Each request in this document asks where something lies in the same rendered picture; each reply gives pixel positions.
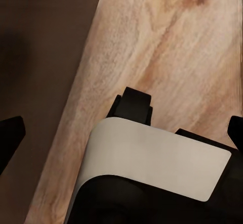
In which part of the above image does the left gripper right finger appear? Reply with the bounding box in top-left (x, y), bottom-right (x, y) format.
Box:
top-left (227, 115), bottom-right (243, 155)

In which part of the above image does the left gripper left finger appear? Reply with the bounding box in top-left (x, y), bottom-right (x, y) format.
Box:
top-left (0, 116), bottom-right (26, 175)

